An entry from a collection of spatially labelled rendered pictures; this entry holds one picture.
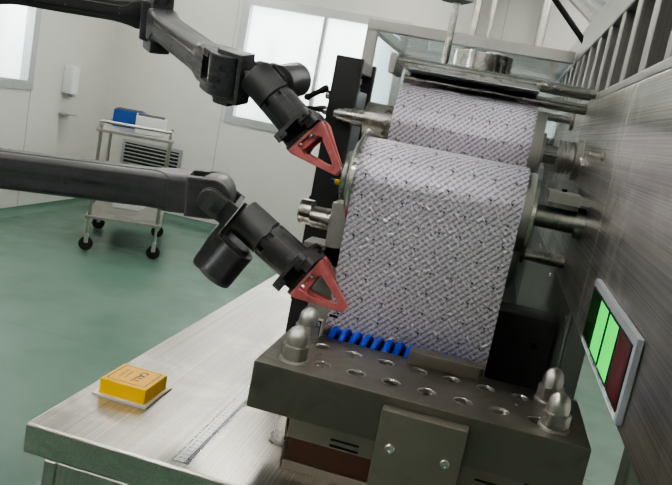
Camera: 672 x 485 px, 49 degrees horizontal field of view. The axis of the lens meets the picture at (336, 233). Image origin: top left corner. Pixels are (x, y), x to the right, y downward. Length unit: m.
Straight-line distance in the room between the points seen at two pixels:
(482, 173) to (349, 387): 0.36
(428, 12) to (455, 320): 5.75
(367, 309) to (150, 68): 6.42
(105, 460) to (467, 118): 0.76
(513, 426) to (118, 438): 0.48
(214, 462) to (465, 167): 0.51
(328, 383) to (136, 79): 6.65
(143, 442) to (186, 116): 6.32
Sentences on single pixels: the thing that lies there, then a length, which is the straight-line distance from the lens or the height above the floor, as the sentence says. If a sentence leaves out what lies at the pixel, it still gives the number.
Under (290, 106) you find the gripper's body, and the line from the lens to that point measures 1.14.
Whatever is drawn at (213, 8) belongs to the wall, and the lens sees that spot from 7.19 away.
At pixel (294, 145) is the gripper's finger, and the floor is 1.28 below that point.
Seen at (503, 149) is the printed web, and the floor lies 1.33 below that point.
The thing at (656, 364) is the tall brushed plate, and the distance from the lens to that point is 0.56.
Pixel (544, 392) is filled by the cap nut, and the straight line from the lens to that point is 1.00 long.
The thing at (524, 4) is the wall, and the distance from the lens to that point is 6.69.
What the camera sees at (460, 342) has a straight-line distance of 1.07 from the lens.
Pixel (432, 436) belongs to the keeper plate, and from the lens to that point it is 0.88.
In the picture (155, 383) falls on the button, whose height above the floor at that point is 0.92.
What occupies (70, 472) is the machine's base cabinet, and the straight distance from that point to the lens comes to 1.01.
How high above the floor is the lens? 1.34
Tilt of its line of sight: 9 degrees down
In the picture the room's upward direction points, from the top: 11 degrees clockwise
